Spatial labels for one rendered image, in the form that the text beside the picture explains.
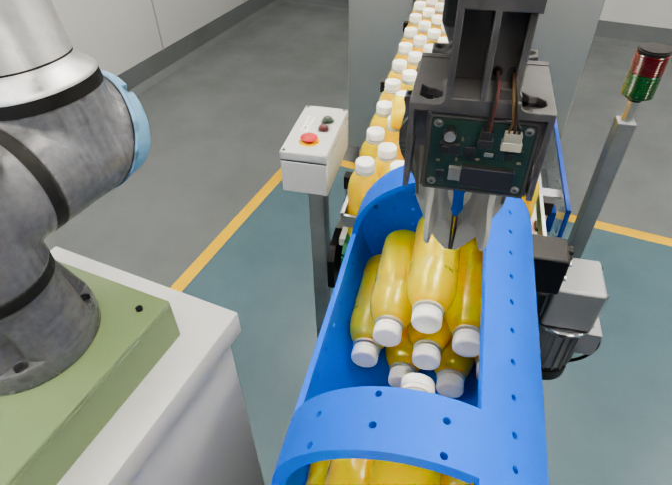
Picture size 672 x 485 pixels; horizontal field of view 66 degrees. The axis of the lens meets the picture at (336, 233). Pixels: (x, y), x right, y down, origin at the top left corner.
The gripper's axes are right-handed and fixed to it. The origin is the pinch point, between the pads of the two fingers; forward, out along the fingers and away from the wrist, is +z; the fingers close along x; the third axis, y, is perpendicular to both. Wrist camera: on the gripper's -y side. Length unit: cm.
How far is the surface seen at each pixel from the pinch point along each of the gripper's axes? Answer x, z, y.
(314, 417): -10.3, 21.5, 6.1
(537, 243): 18, 41, -47
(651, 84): 37, 21, -78
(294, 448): -11.6, 23.1, 8.9
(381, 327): -6.3, 29.3, -12.4
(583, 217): 35, 57, -79
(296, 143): -31, 31, -57
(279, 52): -142, 140, -355
